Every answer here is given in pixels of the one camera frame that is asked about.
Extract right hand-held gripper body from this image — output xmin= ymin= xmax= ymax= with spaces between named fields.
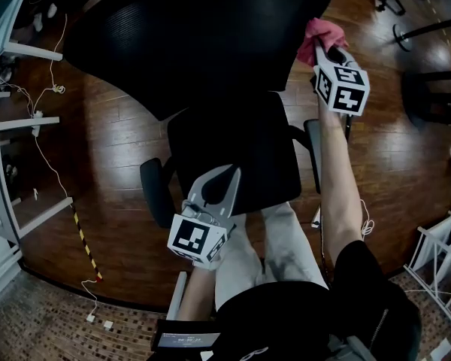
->
xmin=313 ymin=62 xmax=371 ymax=117

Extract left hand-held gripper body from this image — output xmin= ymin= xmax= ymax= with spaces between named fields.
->
xmin=166 ymin=201 xmax=236 ymax=272

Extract pink cloth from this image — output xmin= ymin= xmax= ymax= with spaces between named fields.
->
xmin=295 ymin=17 xmax=350 ymax=68

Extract person's right forearm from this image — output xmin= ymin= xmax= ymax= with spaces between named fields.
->
xmin=316 ymin=107 xmax=366 ymax=262

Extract person's left forearm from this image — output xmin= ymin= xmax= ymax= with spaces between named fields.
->
xmin=176 ymin=265 xmax=221 ymax=321

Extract black chair armrest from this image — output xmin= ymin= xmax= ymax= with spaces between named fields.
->
xmin=291 ymin=118 xmax=322 ymax=196
xmin=139 ymin=157 xmax=174 ymax=229

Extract white metal bar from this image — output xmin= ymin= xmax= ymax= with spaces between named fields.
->
xmin=166 ymin=272 xmax=189 ymax=321

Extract person's grey trousers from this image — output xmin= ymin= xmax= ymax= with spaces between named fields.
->
xmin=213 ymin=201 xmax=330 ymax=312

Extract black coat rack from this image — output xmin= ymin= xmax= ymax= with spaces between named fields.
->
xmin=392 ymin=14 xmax=451 ymax=53

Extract black tablet device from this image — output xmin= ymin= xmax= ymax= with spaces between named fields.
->
xmin=150 ymin=318 xmax=221 ymax=351

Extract person's black shirt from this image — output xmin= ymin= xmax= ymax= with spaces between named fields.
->
xmin=210 ymin=238 xmax=424 ymax=361

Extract white power strip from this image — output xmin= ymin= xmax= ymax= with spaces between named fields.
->
xmin=30 ymin=110 xmax=47 ymax=137

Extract white metal rack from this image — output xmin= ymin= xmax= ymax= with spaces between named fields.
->
xmin=403 ymin=210 xmax=451 ymax=361

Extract white desk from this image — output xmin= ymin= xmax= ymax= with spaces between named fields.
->
xmin=0 ymin=0 xmax=63 ymax=64

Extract white paper sheet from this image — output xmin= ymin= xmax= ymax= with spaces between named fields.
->
xmin=429 ymin=338 xmax=451 ymax=361

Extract yellow black striped cable cover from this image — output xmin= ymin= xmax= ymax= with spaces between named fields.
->
xmin=71 ymin=205 xmax=104 ymax=282

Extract white cable with plug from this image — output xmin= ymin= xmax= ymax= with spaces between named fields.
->
xmin=80 ymin=279 xmax=99 ymax=323

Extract white coiled cable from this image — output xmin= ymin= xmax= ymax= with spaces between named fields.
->
xmin=358 ymin=199 xmax=377 ymax=237

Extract long white cable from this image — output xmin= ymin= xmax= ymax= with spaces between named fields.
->
xmin=17 ymin=13 xmax=74 ymax=211

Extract grey shoulder strap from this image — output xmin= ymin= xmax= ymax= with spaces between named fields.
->
xmin=326 ymin=334 xmax=377 ymax=361

